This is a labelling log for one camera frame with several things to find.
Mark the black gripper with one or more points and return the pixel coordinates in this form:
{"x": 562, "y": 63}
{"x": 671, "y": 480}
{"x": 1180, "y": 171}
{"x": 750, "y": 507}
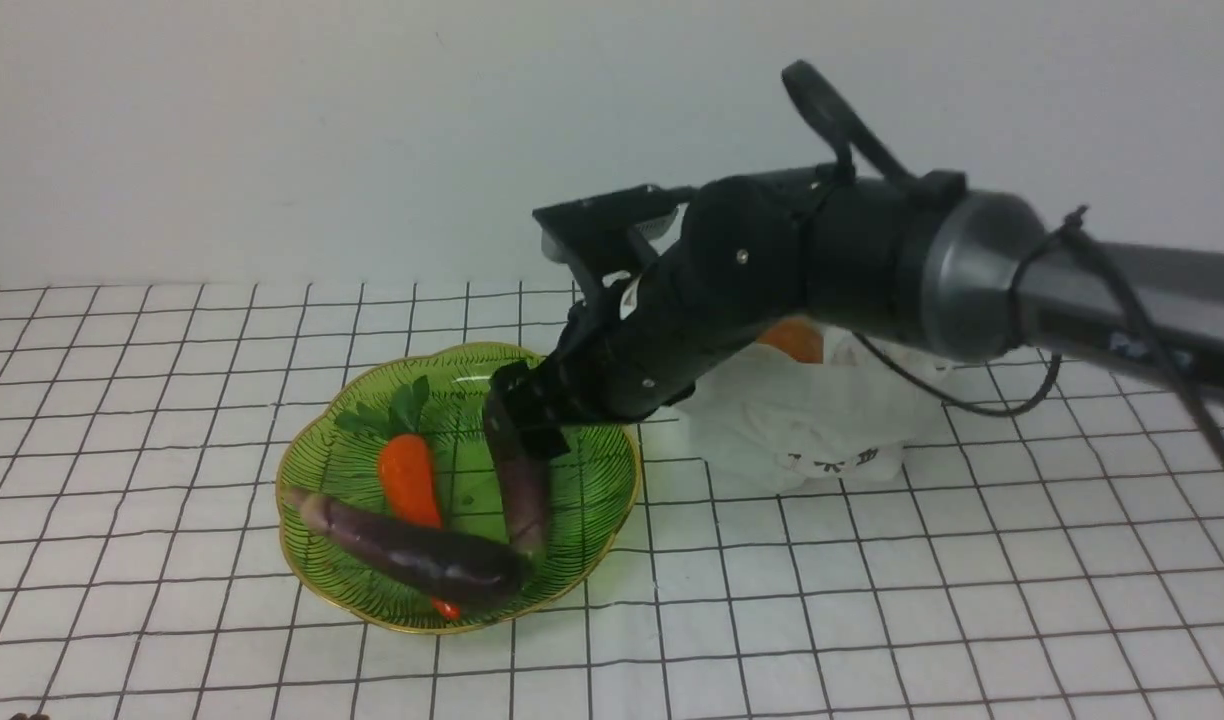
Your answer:
{"x": 726, "y": 270}

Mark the dark purple eggplant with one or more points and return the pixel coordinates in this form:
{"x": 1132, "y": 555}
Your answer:
{"x": 453, "y": 566}
{"x": 526, "y": 506}

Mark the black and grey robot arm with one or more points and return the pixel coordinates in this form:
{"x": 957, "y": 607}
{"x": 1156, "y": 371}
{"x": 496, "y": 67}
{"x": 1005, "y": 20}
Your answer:
{"x": 970, "y": 275}

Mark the white cloth bag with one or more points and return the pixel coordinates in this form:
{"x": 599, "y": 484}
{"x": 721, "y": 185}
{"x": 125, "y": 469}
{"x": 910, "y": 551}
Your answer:
{"x": 767, "y": 421}

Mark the orange vegetable in bag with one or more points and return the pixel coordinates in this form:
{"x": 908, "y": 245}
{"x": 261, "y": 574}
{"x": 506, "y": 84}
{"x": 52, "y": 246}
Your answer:
{"x": 797, "y": 338}

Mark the green glass plate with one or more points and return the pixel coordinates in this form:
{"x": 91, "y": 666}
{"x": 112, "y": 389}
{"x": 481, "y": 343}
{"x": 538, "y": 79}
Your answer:
{"x": 594, "y": 489}

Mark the orange carrot with leaves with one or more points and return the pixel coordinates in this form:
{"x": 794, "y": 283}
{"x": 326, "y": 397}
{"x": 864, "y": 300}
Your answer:
{"x": 404, "y": 465}

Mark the dark purple eggplant on plate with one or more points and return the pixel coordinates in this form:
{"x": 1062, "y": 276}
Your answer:
{"x": 453, "y": 566}

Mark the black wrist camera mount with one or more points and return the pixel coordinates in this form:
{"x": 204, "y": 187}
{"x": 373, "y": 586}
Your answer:
{"x": 609, "y": 234}

